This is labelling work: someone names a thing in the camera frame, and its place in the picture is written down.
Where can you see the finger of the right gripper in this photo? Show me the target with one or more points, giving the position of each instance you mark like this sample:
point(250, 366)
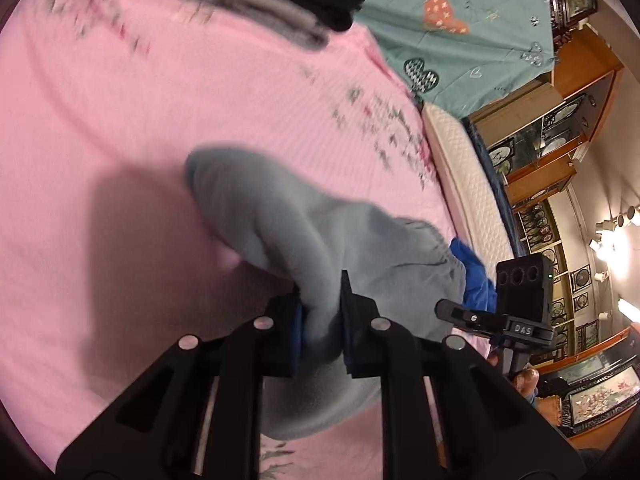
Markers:
point(472, 321)

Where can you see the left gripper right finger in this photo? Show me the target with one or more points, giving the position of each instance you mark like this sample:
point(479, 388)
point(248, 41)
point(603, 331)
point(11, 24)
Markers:
point(446, 412)

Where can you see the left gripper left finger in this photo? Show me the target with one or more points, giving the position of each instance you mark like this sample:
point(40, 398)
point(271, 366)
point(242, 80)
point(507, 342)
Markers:
point(195, 412)

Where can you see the grey-green fleece pants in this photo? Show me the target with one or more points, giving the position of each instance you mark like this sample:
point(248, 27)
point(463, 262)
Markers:
point(283, 225)

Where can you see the person right hand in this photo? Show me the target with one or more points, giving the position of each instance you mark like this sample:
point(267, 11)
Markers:
point(525, 383)

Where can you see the blue fleece garment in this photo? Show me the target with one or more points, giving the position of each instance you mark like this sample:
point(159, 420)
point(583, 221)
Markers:
point(479, 293)

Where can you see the dark navy cloth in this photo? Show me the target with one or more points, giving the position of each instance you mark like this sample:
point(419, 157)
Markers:
point(497, 188)

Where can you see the cream quilted pillow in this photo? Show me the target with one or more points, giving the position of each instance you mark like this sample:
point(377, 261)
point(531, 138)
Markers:
point(471, 201)

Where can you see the wooden display cabinet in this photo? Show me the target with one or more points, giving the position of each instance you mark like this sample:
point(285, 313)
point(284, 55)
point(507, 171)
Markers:
point(538, 141)

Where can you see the teal heart-print sheet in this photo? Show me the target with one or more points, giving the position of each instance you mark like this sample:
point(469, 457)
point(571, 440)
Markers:
point(462, 55)

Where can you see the folded grey pants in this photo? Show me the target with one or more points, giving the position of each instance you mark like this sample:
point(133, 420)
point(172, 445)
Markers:
point(284, 17)

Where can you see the wall lamp lights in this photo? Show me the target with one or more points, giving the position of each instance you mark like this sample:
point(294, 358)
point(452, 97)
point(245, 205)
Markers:
point(614, 245)

